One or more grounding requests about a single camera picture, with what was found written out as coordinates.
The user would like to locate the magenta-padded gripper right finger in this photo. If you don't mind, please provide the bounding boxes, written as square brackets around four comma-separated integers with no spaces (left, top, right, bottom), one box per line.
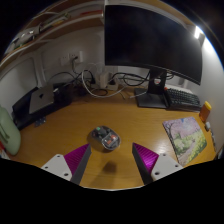
[132,142,184,185]

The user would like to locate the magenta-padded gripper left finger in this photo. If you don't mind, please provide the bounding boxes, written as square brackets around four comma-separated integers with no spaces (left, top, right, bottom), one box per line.
[41,143,92,185]

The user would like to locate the transparent computer mouse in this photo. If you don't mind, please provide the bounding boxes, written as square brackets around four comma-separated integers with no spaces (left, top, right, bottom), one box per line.
[87,125,122,152]

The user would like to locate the cherry blossom print mouse pad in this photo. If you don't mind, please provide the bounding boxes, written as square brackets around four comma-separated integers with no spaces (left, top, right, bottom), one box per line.
[162,116,208,167]

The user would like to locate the pens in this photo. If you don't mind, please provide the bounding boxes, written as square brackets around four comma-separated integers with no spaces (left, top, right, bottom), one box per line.
[210,131,218,151]

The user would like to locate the pale green bag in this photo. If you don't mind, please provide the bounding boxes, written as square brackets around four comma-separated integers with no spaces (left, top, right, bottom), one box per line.
[0,105,22,156]

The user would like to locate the orange jar with yellow lid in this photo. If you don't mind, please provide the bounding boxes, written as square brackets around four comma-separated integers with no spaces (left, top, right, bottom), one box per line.
[199,100,213,123]

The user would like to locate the black mechanical keyboard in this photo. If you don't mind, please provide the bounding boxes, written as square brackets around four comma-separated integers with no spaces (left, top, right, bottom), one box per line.
[163,87,203,112]

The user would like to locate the white flat box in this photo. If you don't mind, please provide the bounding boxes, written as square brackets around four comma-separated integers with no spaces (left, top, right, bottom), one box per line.
[166,84,195,95]

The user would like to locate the white power strip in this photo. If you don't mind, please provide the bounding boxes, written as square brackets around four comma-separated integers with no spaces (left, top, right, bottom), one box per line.
[89,71,119,92]

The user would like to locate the black computer monitor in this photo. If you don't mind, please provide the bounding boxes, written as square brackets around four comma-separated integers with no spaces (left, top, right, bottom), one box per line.
[103,3,204,110]

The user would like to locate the white cable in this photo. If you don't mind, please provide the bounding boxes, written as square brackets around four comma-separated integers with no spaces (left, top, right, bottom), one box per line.
[81,68,126,99]

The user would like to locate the black cable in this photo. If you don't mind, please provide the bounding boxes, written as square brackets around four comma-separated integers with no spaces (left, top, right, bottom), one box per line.
[113,71,151,88]

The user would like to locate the white wall outlet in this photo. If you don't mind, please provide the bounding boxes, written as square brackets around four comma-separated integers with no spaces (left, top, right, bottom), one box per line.
[59,51,84,66]

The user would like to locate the wooden wall shelf unit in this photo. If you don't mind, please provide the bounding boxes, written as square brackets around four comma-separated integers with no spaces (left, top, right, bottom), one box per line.
[0,0,106,68]

